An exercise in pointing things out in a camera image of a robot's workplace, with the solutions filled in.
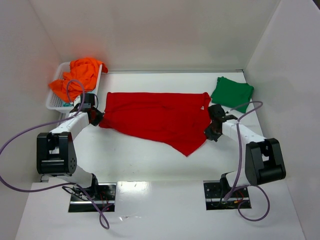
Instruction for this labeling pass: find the red t shirt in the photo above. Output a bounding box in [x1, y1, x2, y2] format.
[99, 92, 211, 157]

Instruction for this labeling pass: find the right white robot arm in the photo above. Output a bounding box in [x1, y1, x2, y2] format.
[204, 104, 287, 200]

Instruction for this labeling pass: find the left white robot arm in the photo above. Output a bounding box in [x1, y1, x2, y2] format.
[36, 93, 104, 197]

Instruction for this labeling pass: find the teal t shirt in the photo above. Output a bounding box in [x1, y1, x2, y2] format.
[62, 102, 73, 108]

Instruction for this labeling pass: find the folded green t shirt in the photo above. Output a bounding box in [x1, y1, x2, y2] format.
[210, 76, 254, 114]

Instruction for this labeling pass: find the white plastic basket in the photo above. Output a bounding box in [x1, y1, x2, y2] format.
[45, 62, 103, 114]

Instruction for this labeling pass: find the orange t shirt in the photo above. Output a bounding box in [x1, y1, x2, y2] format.
[48, 57, 108, 103]

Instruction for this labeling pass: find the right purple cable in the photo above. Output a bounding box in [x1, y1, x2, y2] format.
[223, 100, 271, 222]

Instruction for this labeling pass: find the purple cable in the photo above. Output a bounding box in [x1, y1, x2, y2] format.
[223, 100, 271, 222]
[0, 79, 111, 230]

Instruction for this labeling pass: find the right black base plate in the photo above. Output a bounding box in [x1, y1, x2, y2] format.
[203, 180, 252, 211]

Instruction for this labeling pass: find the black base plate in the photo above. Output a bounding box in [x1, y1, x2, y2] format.
[63, 183, 117, 213]
[203, 180, 252, 211]

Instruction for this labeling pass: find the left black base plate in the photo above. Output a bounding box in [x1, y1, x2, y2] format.
[63, 183, 117, 213]

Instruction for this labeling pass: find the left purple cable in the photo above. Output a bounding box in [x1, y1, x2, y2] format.
[0, 79, 111, 230]

